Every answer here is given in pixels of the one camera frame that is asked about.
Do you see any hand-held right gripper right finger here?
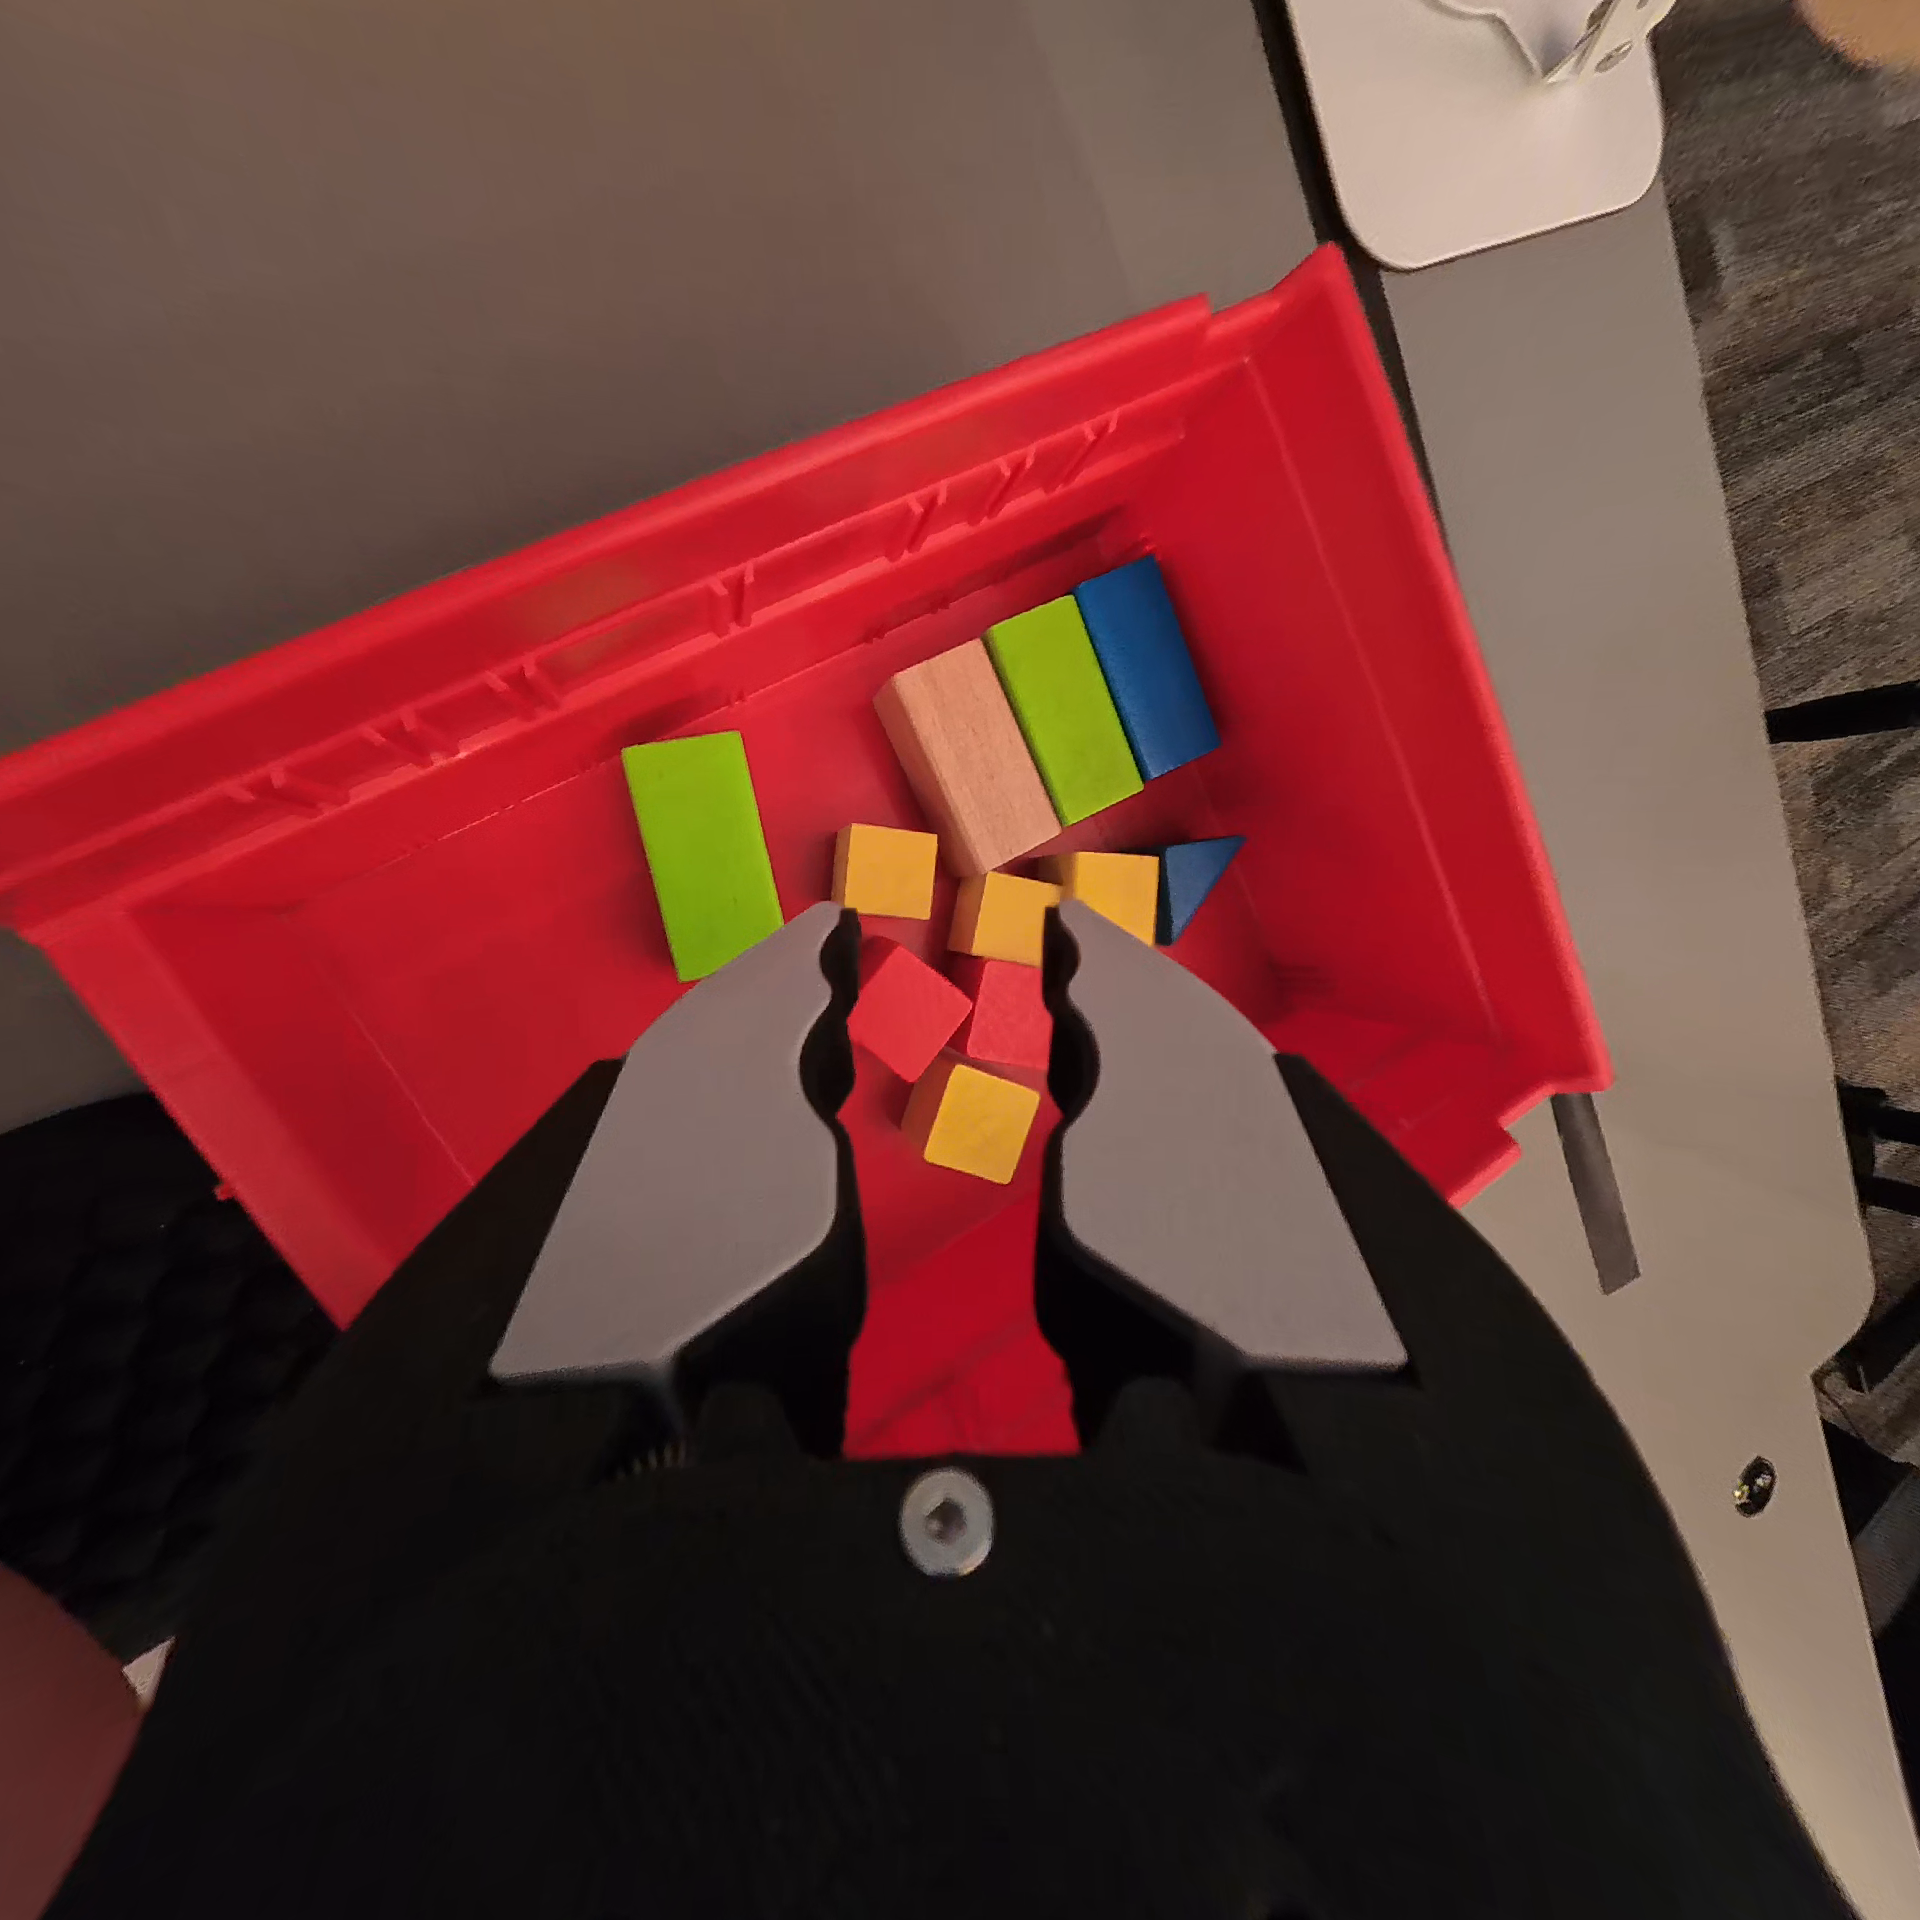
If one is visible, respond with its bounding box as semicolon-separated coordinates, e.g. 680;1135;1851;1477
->
1037;896;1410;1433

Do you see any black office chair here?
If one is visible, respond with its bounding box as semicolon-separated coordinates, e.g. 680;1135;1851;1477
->
1812;1077;1920;1629

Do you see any blue rectangular wooden block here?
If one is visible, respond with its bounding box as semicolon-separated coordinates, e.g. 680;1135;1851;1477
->
1076;556;1226;783

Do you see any small blue triangle block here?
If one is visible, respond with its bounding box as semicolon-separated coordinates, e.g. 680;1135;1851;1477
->
1160;834;1249;948

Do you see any orange wooden cube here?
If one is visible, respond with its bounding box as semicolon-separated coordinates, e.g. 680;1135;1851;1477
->
832;823;941;920
1051;850;1162;948
902;1055;1045;1186
949;870;1063;961

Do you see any person's right forearm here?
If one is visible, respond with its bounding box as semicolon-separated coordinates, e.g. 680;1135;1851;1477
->
0;1564;145;1920

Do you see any red wooden cube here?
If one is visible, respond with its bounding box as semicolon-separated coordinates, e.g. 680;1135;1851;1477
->
968;957;1062;1070
855;936;973;1081

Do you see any beige long wooden block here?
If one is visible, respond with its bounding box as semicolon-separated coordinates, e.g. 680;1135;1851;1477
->
876;639;1063;877

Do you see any clear glass dish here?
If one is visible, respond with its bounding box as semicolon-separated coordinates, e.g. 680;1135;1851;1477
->
1431;0;1668;86

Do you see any green wooden block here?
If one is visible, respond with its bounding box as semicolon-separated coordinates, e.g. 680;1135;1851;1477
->
986;594;1146;828
619;732;788;987

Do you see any black metal leg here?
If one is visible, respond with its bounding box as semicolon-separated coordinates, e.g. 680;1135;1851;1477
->
1767;685;1920;745

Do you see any red plastic bin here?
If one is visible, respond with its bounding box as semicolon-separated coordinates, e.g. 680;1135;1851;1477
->
0;243;1618;1458

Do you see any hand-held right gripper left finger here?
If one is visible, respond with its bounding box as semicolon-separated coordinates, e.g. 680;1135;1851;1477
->
490;900;871;1439

